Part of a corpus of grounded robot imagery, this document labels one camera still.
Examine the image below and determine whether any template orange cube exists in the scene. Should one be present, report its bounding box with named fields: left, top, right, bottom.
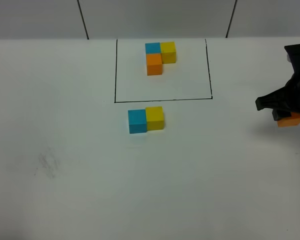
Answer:
left=146, top=53, right=163, bottom=76

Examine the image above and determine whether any template blue cube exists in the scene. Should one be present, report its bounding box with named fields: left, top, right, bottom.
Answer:
left=145, top=42, right=161, bottom=55

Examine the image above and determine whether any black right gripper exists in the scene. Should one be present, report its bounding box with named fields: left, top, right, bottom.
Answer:
left=255, top=44, right=300, bottom=121

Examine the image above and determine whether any template yellow cube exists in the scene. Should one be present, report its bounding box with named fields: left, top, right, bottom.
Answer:
left=160, top=41, right=177, bottom=64

